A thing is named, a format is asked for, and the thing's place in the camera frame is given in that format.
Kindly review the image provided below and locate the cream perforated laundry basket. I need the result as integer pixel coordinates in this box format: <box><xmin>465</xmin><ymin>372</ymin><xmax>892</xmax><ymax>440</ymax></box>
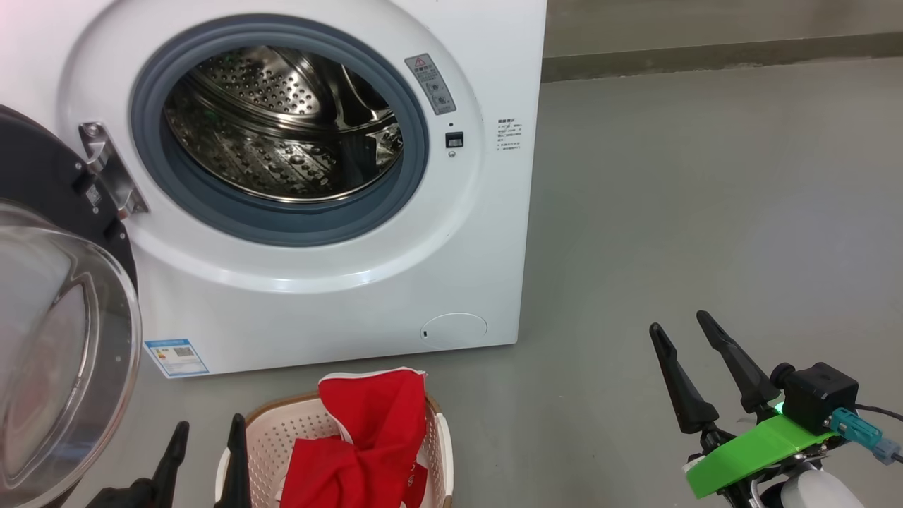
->
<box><xmin>215</xmin><ymin>392</ymin><xmax>454</xmax><ymax>508</ymax></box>

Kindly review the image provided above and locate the grey warning sticker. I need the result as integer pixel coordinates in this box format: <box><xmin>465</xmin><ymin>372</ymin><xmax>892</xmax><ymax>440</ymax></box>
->
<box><xmin>404</xmin><ymin>54</ymin><xmax>457</xmax><ymax>116</ymax></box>

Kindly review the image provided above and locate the blue energy label sticker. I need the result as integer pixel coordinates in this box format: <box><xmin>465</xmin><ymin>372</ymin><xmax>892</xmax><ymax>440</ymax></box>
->
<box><xmin>144</xmin><ymin>339</ymin><xmax>210</xmax><ymax>380</ymax></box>

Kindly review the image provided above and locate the red garment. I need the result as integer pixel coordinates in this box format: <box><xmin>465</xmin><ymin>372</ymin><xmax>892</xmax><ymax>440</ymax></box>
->
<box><xmin>280</xmin><ymin>367</ymin><xmax>429</xmax><ymax>508</ymax></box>

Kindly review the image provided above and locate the round drain filter cover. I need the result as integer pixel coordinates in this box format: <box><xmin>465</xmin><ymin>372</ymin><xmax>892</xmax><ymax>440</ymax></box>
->
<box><xmin>420</xmin><ymin>313</ymin><xmax>488</xmax><ymax>348</ymax></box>

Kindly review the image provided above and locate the metal door hinge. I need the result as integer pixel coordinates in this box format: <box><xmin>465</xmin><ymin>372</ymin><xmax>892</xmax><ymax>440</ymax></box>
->
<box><xmin>79</xmin><ymin>122</ymin><xmax>150</xmax><ymax>221</ymax></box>

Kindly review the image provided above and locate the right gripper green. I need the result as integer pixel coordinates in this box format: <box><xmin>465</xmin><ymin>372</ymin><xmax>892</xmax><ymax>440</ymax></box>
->
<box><xmin>649</xmin><ymin>310</ymin><xmax>838</xmax><ymax>508</ymax></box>

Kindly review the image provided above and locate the thin black cable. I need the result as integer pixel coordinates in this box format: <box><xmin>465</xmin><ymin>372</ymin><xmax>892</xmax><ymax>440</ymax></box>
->
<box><xmin>855</xmin><ymin>404</ymin><xmax>903</xmax><ymax>424</ymax></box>

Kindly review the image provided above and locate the dark round glass machine door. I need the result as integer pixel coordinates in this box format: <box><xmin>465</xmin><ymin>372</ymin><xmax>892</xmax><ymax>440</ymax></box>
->
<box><xmin>0</xmin><ymin>104</ymin><xmax>143</xmax><ymax>508</ymax></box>

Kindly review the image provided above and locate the grey rubber door seal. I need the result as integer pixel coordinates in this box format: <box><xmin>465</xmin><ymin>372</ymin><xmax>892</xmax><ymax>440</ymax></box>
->
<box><xmin>131</xmin><ymin>21</ymin><xmax>430</xmax><ymax>248</ymax></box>

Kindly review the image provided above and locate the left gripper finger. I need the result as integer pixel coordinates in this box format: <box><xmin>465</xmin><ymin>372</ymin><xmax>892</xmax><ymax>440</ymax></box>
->
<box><xmin>152</xmin><ymin>421</ymin><xmax>190</xmax><ymax>508</ymax></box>
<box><xmin>214</xmin><ymin>413</ymin><xmax>253</xmax><ymax>508</ymax></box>

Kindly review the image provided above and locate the white front-load washing machine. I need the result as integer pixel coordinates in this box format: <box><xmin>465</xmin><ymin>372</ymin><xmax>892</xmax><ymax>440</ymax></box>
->
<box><xmin>0</xmin><ymin>0</ymin><xmax>547</xmax><ymax>380</ymax></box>

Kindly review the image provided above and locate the teal cable connector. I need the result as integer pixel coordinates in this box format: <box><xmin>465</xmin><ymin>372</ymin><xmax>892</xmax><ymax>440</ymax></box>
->
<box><xmin>830</xmin><ymin>408</ymin><xmax>903</xmax><ymax>465</ymax></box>

